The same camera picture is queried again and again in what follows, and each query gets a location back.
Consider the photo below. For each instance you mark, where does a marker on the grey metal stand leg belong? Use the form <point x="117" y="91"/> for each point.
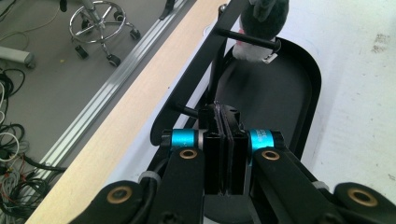
<point x="17" y="56"/>

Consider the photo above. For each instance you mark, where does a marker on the white foam board mat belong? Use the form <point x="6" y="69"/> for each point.
<point x="358" y="99"/>

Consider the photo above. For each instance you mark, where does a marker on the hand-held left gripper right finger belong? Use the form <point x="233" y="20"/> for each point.
<point x="236" y="155"/>

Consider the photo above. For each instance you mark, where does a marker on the aluminium frame rail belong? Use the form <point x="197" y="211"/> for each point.
<point x="102" y="90"/>

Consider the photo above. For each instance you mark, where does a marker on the black and pink plush toy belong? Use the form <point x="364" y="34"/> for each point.
<point x="264" y="21"/>

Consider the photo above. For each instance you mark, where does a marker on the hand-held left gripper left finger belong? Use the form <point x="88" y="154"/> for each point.
<point x="213" y="155"/>

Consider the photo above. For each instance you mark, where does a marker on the black metal frame post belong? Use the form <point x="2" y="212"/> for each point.
<point x="166" y="9"/>

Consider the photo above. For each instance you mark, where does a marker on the black round stool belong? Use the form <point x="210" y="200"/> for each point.
<point x="99" y="18"/>

